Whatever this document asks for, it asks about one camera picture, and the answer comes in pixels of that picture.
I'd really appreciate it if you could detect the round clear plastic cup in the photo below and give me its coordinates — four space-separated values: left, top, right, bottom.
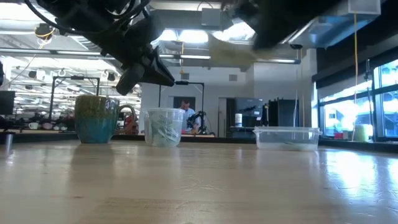
142 107 186 147

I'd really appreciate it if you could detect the black ceiling cord reel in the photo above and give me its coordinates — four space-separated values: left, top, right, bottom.
34 22 57 40

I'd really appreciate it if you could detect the rectangular clear plastic container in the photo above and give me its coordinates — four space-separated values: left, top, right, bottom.
252 126 323 152

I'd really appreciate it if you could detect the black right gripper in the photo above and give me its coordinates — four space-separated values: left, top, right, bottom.
231 0 299 50

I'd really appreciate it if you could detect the black cabinet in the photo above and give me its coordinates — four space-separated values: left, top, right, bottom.
267 98 300 128

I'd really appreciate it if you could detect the green white paper sachet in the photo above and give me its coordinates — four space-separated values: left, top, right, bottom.
154 114 178 128
155 126 180 146
279 141 312 147
144 119 159 146

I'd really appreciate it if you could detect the large glass window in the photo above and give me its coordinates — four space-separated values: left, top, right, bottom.
317 58 398 141

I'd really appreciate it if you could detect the yellow green container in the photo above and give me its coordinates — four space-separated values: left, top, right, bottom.
354 124 370 143

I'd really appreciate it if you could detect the olive and teal ceramic mug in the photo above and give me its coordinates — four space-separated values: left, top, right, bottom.
73 95 137 144

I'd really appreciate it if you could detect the linear ceiling light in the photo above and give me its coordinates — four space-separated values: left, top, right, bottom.
159 54 212 60
267 57 301 65
0 48 118 60

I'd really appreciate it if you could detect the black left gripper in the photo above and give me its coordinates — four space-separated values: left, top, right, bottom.
99 15 175 96

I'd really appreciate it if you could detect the black machine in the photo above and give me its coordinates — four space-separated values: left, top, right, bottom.
234 96 264 129

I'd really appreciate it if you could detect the red background object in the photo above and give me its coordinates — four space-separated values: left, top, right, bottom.
123 112 140 135

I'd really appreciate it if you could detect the black monitor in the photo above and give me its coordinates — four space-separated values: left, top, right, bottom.
0 90 16 115

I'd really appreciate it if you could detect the person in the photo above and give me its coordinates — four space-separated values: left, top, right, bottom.
177 98 200 133

